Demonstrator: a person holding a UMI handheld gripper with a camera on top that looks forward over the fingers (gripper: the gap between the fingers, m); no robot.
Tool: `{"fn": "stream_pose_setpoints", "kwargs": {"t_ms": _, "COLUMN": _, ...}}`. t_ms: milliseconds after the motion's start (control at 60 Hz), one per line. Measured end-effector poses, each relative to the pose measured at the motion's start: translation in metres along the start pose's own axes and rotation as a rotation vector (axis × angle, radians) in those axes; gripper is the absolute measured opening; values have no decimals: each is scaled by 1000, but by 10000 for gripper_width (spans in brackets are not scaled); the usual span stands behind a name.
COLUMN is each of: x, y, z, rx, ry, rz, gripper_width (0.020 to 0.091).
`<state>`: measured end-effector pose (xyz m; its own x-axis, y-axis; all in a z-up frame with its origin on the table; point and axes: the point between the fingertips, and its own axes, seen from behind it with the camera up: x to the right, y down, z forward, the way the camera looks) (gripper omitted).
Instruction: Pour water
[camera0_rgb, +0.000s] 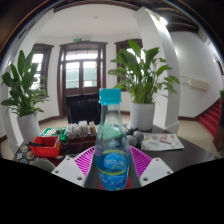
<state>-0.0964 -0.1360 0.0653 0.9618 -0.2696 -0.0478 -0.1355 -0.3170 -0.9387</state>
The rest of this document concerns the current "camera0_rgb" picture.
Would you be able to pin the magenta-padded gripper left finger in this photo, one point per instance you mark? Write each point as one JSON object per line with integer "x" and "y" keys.
{"x": 83, "y": 161}

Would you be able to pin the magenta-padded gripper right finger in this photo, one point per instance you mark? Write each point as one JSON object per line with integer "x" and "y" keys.
{"x": 141, "y": 161}

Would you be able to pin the clear blue-capped drink bottle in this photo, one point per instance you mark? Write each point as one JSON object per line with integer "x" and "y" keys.
{"x": 111, "y": 160}

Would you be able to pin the grey round object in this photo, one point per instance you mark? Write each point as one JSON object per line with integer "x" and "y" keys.
{"x": 137, "y": 137}

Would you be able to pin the white printed leaflet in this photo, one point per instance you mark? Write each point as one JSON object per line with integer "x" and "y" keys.
{"x": 161, "y": 141}

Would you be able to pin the brown tray of white items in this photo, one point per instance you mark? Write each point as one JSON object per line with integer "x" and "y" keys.
{"x": 81, "y": 130}

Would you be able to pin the red plastic box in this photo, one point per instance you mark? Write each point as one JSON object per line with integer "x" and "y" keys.
{"x": 46, "y": 150}

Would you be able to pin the green box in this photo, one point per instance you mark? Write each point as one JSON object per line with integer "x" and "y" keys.
{"x": 53, "y": 131}

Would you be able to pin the green plant in white pot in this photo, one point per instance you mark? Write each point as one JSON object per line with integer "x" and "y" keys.
{"x": 28, "y": 128}
{"x": 142, "y": 116}

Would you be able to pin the black chair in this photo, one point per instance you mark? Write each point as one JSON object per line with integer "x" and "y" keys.
{"x": 83, "y": 111}

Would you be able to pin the round printed sticker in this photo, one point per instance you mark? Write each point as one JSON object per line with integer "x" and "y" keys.
{"x": 19, "y": 156}
{"x": 25, "y": 147}
{"x": 30, "y": 155}

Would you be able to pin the dark wooden double door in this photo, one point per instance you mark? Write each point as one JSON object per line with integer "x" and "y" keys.
{"x": 81, "y": 88}

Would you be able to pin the red carpeted staircase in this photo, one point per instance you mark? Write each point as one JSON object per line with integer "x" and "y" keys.
{"x": 213, "y": 118}

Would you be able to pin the dark wood framed window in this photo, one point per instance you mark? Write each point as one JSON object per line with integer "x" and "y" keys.
{"x": 121, "y": 46}
{"x": 38, "y": 58}

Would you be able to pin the green exit sign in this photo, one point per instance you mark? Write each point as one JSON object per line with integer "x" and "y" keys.
{"x": 77, "y": 39}

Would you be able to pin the white wall radiator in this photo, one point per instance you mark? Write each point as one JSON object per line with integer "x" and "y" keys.
{"x": 200, "y": 84}

